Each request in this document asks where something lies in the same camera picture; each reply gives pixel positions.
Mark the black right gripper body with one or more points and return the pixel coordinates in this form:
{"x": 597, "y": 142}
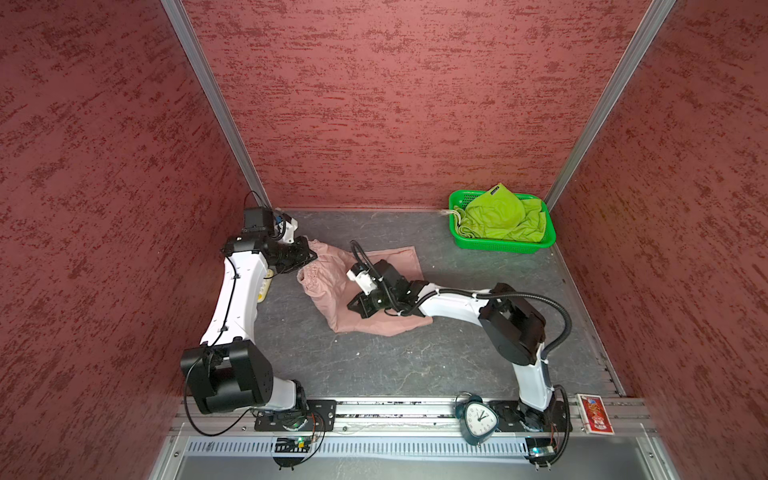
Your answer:
{"x": 378, "y": 299}

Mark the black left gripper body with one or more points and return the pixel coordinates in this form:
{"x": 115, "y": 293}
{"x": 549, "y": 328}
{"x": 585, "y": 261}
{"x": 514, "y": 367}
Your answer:
{"x": 290, "y": 255}

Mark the pink shorts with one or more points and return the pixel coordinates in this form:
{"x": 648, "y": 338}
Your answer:
{"x": 325, "y": 281}

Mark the lime green shorts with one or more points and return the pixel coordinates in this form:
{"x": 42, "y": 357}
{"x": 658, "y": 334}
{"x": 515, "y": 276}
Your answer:
{"x": 498, "y": 215}

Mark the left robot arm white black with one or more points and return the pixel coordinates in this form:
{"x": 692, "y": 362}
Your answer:
{"x": 227, "y": 372}

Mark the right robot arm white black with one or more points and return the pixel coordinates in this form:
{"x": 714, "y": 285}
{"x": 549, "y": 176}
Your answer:
{"x": 514, "y": 327}

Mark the cream yellow calculator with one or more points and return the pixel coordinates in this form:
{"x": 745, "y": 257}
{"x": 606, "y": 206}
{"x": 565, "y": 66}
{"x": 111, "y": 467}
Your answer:
{"x": 265, "y": 285}

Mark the green plastic basket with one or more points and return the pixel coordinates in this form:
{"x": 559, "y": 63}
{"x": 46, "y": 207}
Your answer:
{"x": 504, "y": 243}

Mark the teal alarm clock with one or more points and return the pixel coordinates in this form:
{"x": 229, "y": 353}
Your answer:
{"x": 477, "y": 420}

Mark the left circuit board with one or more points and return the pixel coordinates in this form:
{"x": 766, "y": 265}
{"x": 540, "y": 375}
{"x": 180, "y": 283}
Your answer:
{"x": 293, "y": 446}

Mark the circuit board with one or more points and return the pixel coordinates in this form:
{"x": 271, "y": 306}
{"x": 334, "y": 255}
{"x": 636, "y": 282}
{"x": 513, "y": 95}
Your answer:
{"x": 293, "y": 446}
{"x": 540, "y": 450}

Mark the right circuit board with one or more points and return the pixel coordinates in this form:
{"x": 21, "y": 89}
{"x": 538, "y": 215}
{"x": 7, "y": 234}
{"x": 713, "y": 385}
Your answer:
{"x": 540, "y": 450}

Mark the red card packet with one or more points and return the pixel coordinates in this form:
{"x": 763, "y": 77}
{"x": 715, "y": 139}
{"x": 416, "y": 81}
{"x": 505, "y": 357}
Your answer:
{"x": 594, "y": 415}

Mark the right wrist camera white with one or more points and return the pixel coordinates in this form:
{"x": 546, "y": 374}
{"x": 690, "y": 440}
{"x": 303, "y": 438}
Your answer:
{"x": 362, "y": 278}

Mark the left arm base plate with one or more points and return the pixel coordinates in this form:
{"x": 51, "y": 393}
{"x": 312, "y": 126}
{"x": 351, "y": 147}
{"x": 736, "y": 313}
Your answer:
{"x": 317, "y": 415}

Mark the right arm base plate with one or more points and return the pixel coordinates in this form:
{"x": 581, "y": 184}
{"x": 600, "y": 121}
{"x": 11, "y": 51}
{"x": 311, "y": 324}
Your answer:
{"x": 516, "y": 418}

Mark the left aluminium corner post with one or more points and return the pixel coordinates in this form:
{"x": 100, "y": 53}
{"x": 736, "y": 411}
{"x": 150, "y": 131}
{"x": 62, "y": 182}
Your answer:
{"x": 183, "y": 28}

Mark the aluminium corner post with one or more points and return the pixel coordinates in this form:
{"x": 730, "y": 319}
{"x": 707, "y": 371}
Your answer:
{"x": 183, "y": 28}
{"x": 647, "y": 30}

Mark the aluminium front rail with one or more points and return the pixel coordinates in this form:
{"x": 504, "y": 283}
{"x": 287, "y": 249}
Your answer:
{"x": 430, "y": 416}

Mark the right aluminium corner post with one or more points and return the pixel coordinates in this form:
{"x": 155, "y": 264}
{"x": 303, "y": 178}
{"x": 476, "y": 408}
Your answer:
{"x": 647, "y": 30}

